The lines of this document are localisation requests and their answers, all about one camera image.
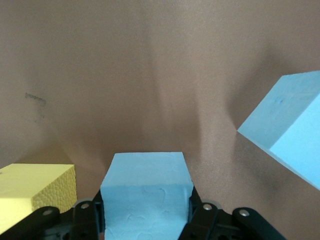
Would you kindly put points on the brown table cover sheet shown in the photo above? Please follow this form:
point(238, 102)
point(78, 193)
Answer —
point(160, 75)

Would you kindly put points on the yellow foam block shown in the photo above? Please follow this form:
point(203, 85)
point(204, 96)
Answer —
point(25, 185)

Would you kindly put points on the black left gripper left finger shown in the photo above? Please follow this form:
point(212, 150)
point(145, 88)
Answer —
point(75, 222)

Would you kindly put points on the blue foam block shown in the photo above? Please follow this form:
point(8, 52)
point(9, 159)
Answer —
point(280, 117)
point(145, 195)

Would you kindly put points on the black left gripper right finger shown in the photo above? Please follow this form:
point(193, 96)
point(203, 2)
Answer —
point(212, 222)

